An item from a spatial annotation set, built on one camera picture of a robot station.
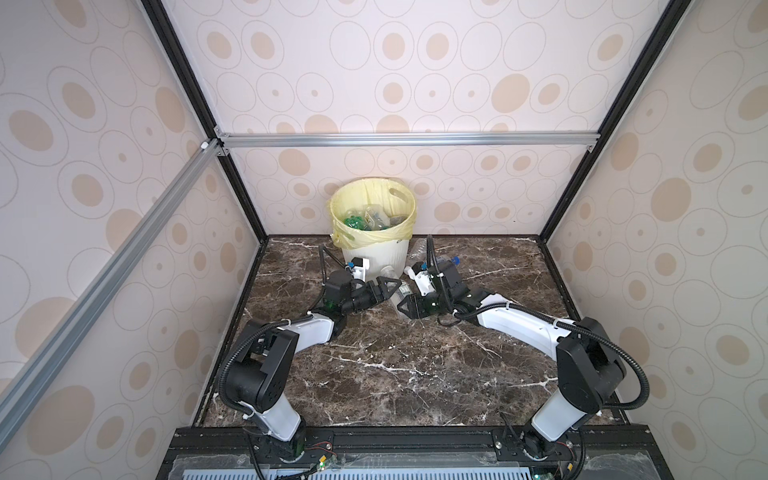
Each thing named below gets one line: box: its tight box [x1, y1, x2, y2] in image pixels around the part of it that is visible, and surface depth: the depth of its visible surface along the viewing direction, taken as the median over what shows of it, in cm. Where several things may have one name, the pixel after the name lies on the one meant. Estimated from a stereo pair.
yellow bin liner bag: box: [330, 177, 417, 249], surface depth 99 cm
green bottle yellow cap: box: [344, 216, 366, 230], surface depth 90 cm
